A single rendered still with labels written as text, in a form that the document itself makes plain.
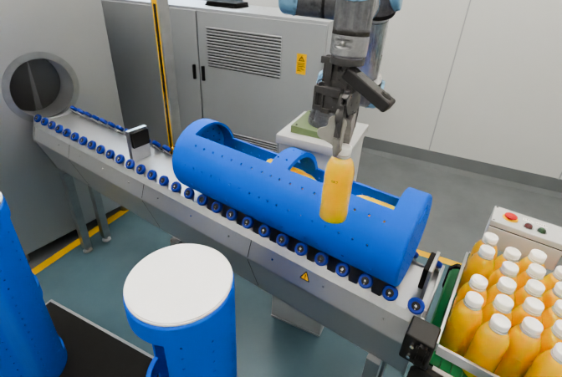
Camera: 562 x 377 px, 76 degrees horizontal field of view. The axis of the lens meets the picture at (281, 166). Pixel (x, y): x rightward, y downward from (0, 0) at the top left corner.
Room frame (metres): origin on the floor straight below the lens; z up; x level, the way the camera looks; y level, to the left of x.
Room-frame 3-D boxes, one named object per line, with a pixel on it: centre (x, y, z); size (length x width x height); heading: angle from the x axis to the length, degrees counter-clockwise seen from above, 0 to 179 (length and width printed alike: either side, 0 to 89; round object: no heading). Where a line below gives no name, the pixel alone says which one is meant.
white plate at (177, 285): (0.67, 0.25, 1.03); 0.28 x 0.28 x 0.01
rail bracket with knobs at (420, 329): (0.58, -0.37, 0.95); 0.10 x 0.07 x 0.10; 147
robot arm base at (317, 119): (1.45, -0.18, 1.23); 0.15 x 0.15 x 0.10
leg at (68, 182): (1.83, 1.29, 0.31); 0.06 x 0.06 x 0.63; 57
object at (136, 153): (1.50, 0.67, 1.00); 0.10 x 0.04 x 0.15; 147
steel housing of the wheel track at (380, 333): (1.35, 0.43, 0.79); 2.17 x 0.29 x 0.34; 57
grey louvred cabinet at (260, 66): (3.21, 0.62, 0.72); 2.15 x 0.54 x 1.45; 66
